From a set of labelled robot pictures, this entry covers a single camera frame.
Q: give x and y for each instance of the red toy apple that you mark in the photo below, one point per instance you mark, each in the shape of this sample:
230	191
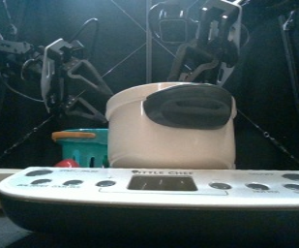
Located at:
66	163

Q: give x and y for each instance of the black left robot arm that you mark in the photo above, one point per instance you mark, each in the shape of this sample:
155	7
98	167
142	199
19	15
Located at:
9	51

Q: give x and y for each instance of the white toy appliance control panel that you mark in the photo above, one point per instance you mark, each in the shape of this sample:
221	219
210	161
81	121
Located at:
165	197

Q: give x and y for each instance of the black square camera box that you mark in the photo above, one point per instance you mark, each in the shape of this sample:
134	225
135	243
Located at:
173	30

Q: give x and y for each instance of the grey vertical frame pole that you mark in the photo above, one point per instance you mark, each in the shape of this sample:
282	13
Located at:
149	42

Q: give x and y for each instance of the black slanted frame strut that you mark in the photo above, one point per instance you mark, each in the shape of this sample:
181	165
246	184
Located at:
294	80

